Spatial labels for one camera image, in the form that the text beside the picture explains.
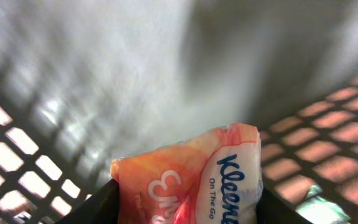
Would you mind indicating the orange Kleenex tissue pack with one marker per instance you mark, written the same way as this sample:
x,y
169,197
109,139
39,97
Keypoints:
x,y
212,178

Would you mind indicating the dark grey plastic basket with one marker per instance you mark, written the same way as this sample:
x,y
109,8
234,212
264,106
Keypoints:
x,y
85,82

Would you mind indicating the teal wet wipes packet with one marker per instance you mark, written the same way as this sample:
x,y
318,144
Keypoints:
x,y
318,210

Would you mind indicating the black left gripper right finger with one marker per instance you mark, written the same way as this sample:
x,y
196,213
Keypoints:
x,y
271,210

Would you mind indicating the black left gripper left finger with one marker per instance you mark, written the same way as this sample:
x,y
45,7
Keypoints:
x,y
100,208

